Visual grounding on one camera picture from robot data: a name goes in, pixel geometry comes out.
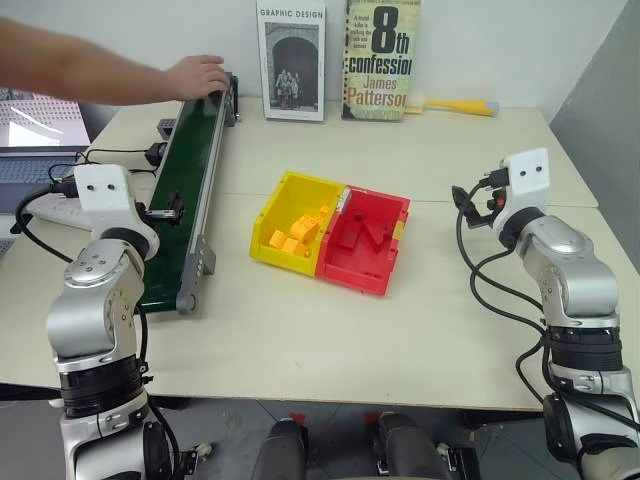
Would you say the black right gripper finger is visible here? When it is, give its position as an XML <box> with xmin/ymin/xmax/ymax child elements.
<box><xmin>451</xmin><ymin>185</ymin><xmax>477</xmax><ymax>214</ymax></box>
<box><xmin>462</xmin><ymin>209</ymin><xmax>491</xmax><ymax>231</ymax></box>

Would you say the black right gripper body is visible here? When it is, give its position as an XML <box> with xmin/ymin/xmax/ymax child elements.
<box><xmin>477</xmin><ymin>186</ymin><xmax>508</xmax><ymax>232</ymax></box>

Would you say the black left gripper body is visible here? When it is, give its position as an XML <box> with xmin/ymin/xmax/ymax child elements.
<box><xmin>134</xmin><ymin>201</ymin><xmax>175</xmax><ymax>225</ymax></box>

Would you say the green conveyor belt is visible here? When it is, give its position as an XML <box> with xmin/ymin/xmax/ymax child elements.
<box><xmin>134</xmin><ymin>72</ymin><xmax>242</xmax><ymax>317</ymax></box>

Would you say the person's bare hand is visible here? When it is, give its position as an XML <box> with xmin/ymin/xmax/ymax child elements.
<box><xmin>163</xmin><ymin>54</ymin><xmax>232</xmax><ymax>103</ymax></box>

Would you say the red triangular block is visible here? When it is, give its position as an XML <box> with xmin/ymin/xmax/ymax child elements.
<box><xmin>359</xmin><ymin>219</ymin><xmax>397</xmax><ymax>247</ymax></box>

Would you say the white power strip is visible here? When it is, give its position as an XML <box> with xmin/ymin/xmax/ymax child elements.
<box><xmin>28</xmin><ymin>191</ymin><xmax>97</xmax><ymax>232</ymax></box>

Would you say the yellow plastic bin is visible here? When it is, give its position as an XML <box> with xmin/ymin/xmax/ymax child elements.
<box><xmin>249</xmin><ymin>170</ymin><xmax>347</xmax><ymax>278</ymax></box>

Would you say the red flat block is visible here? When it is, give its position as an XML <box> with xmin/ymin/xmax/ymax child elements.
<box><xmin>335</xmin><ymin>221</ymin><xmax>363</xmax><ymax>250</ymax></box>

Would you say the red plastic bin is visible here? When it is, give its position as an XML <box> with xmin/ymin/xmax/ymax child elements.
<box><xmin>315</xmin><ymin>185</ymin><xmax>412</xmax><ymax>298</ymax></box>

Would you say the yellow studded building block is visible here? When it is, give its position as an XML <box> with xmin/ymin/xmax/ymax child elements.
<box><xmin>290</xmin><ymin>213</ymin><xmax>322</xmax><ymax>247</ymax></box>

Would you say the grey laptop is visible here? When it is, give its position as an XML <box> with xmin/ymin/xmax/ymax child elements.
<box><xmin>0</xmin><ymin>86</ymin><xmax>93</xmax><ymax>214</ymax></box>

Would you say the white graphic design book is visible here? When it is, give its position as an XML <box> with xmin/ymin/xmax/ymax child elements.
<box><xmin>255</xmin><ymin>0</ymin><xmax>328</xmax><ymax>123</ymax></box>

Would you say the dark rounded robot leg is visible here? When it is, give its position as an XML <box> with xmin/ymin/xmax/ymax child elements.
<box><xmin>373</xmin><ymin>411</ymin><xmax>454</xmax><ymax>480</ymax></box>
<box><xmin>249</xmin><ymin>417</ymin><xmax>307</xmax><ymax>480</ymax></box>

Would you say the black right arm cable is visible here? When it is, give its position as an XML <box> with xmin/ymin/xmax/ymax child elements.
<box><xmin>455</xmin><ymin>209</ymin><xmax>640</xmax><ymax>432</ymax></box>

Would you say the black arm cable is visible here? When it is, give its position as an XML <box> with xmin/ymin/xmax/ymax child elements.
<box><xmin>455</xmin><ymin>209</ymin><xmax>640</xmax><ymax>432</ymax></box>
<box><xmin>9</xmin><ymin>181</ymin><xmax>77</xmax><ymax>265</ymax></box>

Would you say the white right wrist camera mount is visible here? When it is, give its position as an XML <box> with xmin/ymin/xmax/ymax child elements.
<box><xmin>492</xmin><ymin>147</ymin><xmax>551</xmax><ymax>232</ymax></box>

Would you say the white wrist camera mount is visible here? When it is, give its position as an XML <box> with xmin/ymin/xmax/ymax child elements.
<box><xmin>73</xmin><ymin>163</ymin><xmax>161</xmax><ymax>252</ymax></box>
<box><xmin>492</xmin><ymin>147</ymin><xmax>551</xmax><ymax>232</ymax></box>

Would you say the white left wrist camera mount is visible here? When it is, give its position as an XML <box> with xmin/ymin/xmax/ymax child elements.
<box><xmin>73</xmin><ymin>163</ymin><xmax>161</xmax><ymax>252</ymax></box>

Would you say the black cable with plug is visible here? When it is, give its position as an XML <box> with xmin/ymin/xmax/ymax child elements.
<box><xmin>74</xmin><ymin>147</ymin><xmax>162</xmax><ymax>177</ymax></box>

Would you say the yellow handled sponge brush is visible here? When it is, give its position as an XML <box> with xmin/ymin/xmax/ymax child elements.
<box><xmin>403</xmin><ymin>91</ymin><xmax>501</xmax><ymax>119</ymax></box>

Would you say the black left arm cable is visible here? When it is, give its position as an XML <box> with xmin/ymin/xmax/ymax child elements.
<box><xmin>9</xmin><ymin>181</ymin><xmax>77</xmax><ymax>265</ymax></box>

